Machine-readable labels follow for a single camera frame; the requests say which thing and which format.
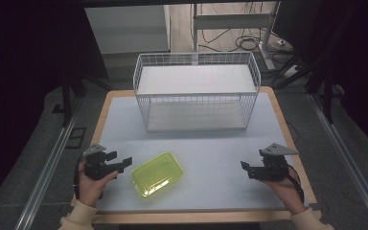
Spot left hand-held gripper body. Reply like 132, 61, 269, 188
82, 144, 113, 181

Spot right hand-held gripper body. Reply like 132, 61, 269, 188
248, 142, 300, 183

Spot yellow-green plastic tray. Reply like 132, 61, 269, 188
130, 151, 185, 199

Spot person's left hand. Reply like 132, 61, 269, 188
77, 160, 120, 208

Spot person's right hand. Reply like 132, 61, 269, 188
260, 167, 309, 216

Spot white table with wooden edge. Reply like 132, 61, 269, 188
90, 85, 318, 225

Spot black stand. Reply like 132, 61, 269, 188
273, 57, 337, 125
51, 72, 88, 128

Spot white power strip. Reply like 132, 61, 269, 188
282, 64, 301, 80

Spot dark curtain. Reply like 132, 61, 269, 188
272, 0, 368, 159
0, 0, 110, 207

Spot white cabinet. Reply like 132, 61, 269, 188
83, 4, 172, 56

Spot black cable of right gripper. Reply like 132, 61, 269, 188
287, 163, 306, 204

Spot black floor bracket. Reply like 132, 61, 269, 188
65, 126, 88, 150

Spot metal floor rail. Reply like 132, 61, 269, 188
307, 93, 368, 230
13, 103, 81, 230

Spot white wire rack shelf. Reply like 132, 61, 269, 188
132, 51, 263, 133

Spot black cables on floor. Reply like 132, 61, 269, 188
200, 28, 296, 66

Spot white metal desk frame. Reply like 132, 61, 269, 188
191, 0, 283, 72

